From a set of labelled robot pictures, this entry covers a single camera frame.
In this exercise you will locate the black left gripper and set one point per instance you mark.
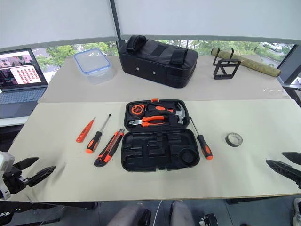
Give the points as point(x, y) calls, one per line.
point(14, 181)

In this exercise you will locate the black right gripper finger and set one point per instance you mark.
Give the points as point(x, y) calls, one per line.
point(287, 170)
point(294, 157)

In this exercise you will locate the black tool case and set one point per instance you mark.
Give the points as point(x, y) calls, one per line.
point(162, 150)

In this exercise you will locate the grey sneaker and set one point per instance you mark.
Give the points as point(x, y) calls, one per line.
point(297, 212)

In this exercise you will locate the black base white lettering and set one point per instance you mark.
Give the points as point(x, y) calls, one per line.
point(28, 213)

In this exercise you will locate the orange voltage tester screwdriver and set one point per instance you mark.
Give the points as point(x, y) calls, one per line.
point(82, 134)

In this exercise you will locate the black tape roll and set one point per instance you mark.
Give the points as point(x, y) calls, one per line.
point(229, 140)

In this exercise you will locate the black orange utility knife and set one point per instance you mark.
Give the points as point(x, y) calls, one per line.
point(107, 151)

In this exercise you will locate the small black device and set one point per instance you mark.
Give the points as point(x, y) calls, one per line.
point(209, 220)

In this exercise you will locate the open laptop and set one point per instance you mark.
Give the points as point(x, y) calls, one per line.
point(21, 75)

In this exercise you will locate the rolled olive mat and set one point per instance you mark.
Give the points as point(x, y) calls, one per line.
point(258, 64)

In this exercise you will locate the grey rounded shape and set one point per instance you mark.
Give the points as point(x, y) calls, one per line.
point(182, 214)
point(128, 215)

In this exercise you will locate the black metal rack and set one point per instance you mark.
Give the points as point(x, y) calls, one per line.
point(225, 69)

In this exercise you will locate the orange black tape measure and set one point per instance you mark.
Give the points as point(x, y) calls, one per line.
point(137, 109)

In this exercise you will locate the clear container blue lid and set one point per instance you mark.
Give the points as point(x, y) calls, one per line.
point(94, 63)

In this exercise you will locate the white roller blind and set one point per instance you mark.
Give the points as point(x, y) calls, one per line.
point(207, 16)
point(56, 18)

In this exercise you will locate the black fabric bag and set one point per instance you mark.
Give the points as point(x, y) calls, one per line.
point(155, 63)

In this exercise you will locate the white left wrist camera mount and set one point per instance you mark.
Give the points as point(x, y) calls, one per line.
point(5, 162)

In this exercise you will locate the grey window post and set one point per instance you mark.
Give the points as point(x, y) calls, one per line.
point(116, 21)

